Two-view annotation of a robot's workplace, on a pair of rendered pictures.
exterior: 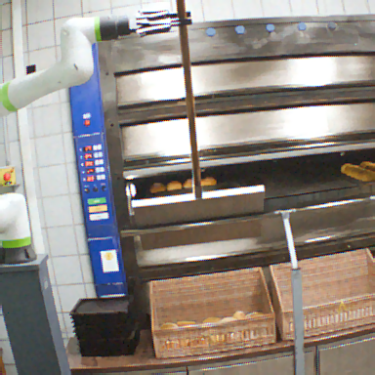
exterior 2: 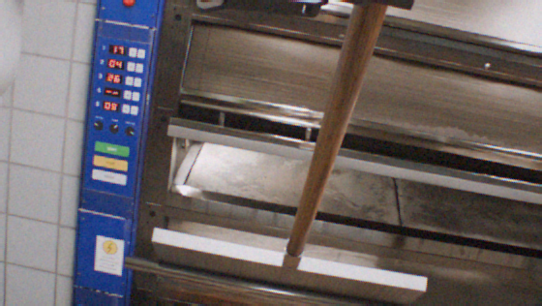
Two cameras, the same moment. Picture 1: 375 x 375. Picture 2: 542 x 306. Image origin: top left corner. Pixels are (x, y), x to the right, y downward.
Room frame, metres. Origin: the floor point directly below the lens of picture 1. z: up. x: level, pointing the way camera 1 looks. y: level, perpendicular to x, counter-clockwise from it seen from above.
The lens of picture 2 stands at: (1.52, -0.02, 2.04)
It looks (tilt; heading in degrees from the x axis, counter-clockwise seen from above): 20 degrees down; 1
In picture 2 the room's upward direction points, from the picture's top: 10 degrees clockwise
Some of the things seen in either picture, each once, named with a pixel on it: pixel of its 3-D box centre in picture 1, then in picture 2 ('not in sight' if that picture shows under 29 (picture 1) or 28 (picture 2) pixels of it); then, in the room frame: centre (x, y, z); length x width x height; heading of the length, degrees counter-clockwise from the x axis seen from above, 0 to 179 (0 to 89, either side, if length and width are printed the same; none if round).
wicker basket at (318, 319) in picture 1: (329, 292); not in sight; (3.15, -0.65, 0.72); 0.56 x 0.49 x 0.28; 89
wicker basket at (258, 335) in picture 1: (211, 312); not in sight; (3.16, -0.06, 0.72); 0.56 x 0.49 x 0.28; 90
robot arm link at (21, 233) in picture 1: (9, 220); not in sight; (2.42, 0.64, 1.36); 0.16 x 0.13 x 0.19; 144
